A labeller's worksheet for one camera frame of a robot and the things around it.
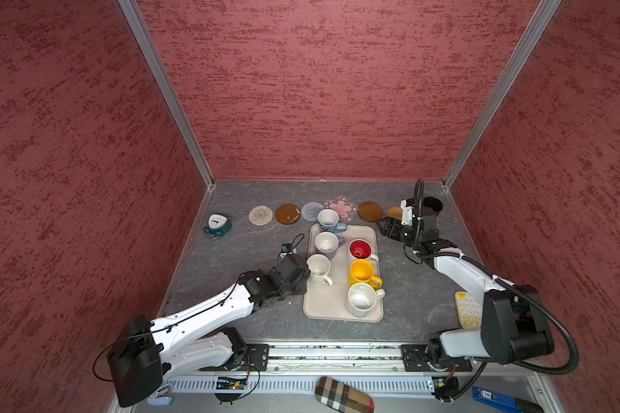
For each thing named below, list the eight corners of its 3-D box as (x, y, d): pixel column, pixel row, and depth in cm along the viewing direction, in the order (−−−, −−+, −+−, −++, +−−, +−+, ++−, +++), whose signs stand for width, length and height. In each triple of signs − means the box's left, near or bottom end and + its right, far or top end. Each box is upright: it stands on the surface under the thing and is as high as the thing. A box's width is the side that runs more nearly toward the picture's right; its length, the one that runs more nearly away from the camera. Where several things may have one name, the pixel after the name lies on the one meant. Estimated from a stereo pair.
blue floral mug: (322, 242, 101) (323, 228, 93) (315, 226, 106) (315, 211, 98) (344, 236, 103) (346, 221, 95) (336, 220, 108) (337, 205, 100)
